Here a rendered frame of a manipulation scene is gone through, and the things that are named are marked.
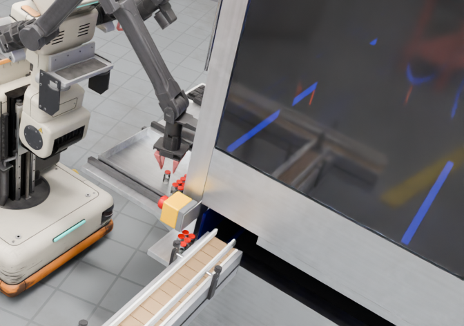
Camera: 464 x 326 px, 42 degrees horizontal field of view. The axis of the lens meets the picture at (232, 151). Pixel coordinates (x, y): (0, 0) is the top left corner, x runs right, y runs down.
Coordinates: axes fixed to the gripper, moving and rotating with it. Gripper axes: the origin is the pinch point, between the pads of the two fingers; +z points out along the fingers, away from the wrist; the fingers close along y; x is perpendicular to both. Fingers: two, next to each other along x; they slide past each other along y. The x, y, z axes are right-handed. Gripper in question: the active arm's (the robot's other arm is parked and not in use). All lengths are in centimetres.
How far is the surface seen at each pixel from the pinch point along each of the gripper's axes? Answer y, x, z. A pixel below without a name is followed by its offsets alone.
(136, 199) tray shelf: -4.7, -12.8, 6.0
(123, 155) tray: -18.4, 5.8, 5.3
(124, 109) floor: -88, 168, 93
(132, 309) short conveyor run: 15, -60, -2
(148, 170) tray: -7.8, 3.0, 5.6
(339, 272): 60, -31, -9
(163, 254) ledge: 12.2, -31.0, 6.1
